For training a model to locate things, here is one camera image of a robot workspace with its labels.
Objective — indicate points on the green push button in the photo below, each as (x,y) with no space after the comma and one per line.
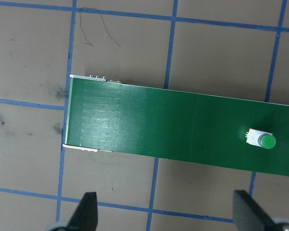
(262,139)

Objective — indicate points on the green conveyor belt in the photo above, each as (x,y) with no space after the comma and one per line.
(171,125)

